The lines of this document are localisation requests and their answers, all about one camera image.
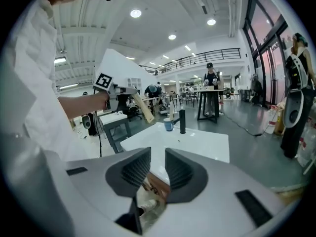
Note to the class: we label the person's white shirt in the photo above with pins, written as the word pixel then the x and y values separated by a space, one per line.
pixel 37 83

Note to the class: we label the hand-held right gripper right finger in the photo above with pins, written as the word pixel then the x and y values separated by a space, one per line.
pixel 185 179

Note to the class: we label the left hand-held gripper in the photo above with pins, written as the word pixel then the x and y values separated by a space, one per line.
pixel 103 81

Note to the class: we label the clear plastic jug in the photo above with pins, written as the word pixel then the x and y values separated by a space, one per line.
pixel 274 122

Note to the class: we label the person's left forearm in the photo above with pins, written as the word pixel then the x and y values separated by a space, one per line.
pixel 81 105

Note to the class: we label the black faucet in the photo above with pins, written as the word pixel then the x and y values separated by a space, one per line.
pixel 182 122

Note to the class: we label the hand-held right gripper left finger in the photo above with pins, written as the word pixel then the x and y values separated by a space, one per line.
pixel 130 171

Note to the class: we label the white basin on black stand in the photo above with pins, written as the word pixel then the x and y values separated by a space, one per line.
pixel 112 118

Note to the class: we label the white sink basin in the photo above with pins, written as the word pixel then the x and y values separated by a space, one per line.
pixel 197 144

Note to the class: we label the blue cup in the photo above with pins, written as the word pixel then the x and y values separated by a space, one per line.
pixel 168 125

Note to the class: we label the round ceiling light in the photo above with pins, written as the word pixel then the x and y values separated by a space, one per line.
pixel 211 22
pixel 135 13
pixel 172 36

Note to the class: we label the white black pod device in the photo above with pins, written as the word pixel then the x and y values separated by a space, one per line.
pixel 293 107
pixel 86 121

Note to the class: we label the black leg table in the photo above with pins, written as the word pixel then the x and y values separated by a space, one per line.
pixel 208 90

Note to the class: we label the black balcony railing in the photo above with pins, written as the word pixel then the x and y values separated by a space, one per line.
pixel 209 55

